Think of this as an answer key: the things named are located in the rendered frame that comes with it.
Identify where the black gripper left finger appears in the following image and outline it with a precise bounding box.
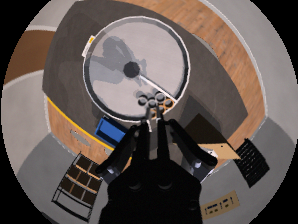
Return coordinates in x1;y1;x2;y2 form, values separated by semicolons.
95;107;152;190

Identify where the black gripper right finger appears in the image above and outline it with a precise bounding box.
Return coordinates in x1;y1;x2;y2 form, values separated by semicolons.
156;105;218;189

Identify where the blue crate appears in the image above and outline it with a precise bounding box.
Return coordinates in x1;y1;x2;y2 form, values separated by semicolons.
94;114;129;147

